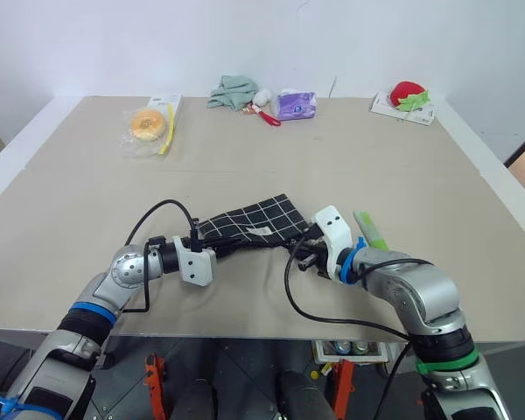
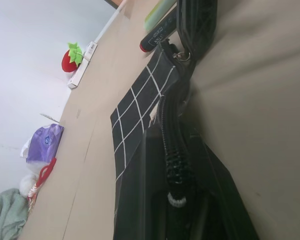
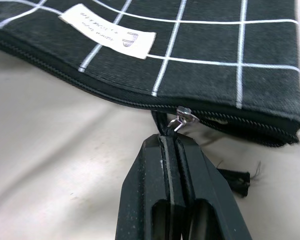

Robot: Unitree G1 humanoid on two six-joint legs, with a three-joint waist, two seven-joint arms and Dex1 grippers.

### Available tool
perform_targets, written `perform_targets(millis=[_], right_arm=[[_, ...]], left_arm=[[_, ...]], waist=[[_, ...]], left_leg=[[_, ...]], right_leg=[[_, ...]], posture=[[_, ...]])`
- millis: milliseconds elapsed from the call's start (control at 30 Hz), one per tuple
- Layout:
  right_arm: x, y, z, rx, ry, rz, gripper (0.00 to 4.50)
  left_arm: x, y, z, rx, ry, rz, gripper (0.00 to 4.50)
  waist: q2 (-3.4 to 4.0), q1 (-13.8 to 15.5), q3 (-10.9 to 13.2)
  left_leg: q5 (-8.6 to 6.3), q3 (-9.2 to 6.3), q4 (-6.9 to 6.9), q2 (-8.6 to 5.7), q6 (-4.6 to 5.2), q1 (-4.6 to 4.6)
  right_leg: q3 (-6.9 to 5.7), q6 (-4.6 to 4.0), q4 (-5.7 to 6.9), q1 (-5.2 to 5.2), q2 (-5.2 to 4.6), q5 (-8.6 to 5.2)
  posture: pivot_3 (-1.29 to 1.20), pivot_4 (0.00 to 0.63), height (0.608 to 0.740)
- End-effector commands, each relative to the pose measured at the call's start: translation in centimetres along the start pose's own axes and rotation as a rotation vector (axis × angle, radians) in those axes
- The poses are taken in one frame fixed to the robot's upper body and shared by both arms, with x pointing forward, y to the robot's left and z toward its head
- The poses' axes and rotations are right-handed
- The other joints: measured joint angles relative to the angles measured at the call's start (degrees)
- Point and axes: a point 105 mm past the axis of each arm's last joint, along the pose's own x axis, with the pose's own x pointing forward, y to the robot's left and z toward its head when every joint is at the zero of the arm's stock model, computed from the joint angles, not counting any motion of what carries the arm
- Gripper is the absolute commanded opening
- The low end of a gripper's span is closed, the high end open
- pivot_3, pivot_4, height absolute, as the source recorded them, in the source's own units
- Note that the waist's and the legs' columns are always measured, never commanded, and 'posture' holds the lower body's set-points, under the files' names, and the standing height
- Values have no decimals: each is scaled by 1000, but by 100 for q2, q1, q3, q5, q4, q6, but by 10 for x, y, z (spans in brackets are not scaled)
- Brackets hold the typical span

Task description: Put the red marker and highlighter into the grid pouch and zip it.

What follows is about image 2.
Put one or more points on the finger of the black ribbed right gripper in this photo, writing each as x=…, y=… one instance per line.
x=197, y=22

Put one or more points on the green highlighter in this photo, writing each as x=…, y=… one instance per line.
x=158, y=15

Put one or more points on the white fluffy plush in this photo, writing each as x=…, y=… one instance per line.
x=30, y=178

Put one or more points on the pale green towel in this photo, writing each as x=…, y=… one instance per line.
x=7, y=215

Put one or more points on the red strawberry plush toy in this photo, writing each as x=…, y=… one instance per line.
x=70, y=60

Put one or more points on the purple tissue pack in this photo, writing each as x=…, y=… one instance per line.
x=43, y=142

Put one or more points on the black marker with red cap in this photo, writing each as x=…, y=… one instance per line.
x=157, y=36

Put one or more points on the white power strip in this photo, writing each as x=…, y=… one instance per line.
x=83, y=63

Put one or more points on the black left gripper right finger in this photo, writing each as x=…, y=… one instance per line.
x=215, y=200

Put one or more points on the black white grid pouch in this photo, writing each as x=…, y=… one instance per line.
x=135, y=107

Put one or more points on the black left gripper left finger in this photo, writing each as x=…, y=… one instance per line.
x=153, y=175

